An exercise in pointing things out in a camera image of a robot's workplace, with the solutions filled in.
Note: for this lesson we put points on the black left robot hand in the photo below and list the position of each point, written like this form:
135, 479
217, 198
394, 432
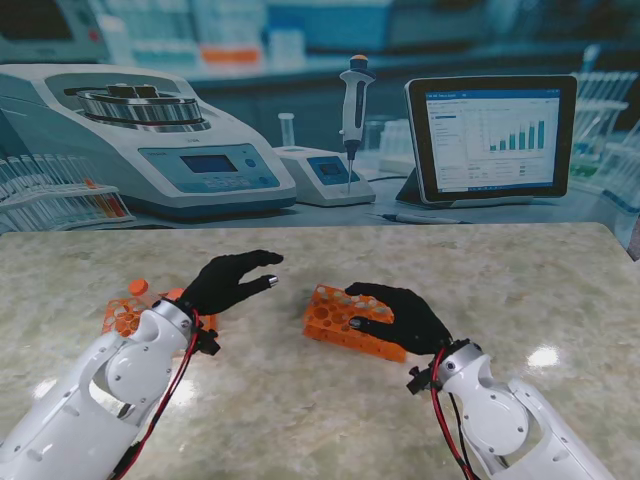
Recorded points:
220, 290

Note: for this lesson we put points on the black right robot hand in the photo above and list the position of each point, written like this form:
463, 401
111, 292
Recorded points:
415, 320

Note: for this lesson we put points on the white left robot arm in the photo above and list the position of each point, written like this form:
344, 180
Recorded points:
100, 390

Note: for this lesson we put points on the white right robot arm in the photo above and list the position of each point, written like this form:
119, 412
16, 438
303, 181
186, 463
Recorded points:
500, 415

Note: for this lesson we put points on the orange plastic test tube rack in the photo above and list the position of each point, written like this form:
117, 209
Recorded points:
340, 325
120, 320

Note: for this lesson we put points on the printed laboratory backdrop poster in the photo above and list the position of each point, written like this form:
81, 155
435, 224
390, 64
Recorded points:
320, 100

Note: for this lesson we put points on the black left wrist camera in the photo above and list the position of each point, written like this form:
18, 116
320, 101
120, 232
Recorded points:
207, 342

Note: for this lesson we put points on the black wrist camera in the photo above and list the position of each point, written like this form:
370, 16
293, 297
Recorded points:
207, 342
420, 381

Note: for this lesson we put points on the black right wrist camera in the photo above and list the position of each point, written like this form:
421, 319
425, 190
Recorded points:
420, 381

